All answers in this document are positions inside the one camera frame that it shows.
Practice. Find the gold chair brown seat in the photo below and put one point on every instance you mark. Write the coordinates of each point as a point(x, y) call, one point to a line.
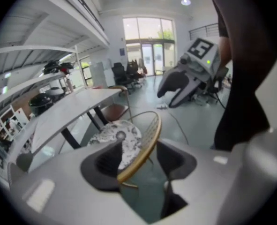
point(113, 110)

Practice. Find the black round helmet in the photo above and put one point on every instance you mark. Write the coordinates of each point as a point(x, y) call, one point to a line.
point(40, 103)

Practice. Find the black balcony railing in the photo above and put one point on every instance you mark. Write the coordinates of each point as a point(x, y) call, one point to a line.
point(205, 30)

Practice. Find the black bag pile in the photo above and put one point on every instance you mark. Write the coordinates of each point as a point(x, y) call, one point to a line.
point(57, 66)

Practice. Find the white metal shelving rack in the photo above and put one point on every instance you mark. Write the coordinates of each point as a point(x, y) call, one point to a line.
point(30, 81)

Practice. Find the black mezzanine railing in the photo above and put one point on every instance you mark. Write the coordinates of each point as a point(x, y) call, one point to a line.
point(86, 6)

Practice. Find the black tripod stand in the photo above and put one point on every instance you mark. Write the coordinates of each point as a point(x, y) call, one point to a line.
point(213, 90)

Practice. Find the person's black clothing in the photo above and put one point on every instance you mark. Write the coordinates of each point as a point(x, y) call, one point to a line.
point(241, 78)

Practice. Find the white table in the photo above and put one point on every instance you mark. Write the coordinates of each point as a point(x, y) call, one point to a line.
point(68, 111)

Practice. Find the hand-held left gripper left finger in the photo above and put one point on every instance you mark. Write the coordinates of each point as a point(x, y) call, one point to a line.
point(58, 172)

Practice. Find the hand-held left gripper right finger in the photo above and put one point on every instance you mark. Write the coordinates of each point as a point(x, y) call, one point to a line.
point(206, 172)

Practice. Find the black office chair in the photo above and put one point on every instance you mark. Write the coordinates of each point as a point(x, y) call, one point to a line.
point(134, 71)
point(120, 75)

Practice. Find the glass entrance door and windows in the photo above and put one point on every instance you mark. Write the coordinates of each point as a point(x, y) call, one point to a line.
point(150, 46)

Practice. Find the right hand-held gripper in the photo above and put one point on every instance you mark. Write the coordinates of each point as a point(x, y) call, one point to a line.
point(200, 55)

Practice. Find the blue wall poster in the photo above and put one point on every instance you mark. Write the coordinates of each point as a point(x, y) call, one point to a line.
point(122, 51)

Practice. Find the round ceiling light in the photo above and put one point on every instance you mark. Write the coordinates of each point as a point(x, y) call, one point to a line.
point(185, 2)

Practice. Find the white grey helmet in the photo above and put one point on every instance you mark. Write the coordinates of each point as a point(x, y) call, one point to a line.
point(55, 91)

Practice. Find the white power strip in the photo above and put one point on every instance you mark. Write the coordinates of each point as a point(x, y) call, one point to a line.
point(162, 106)

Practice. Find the white cabinet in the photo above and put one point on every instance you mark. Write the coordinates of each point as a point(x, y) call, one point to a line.
point(102, 74)

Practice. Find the white cupboard with shelves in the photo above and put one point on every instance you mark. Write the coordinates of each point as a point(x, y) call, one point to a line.
point(9, 123)

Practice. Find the person's right forearm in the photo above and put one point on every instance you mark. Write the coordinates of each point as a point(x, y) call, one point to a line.
point(224, 50)

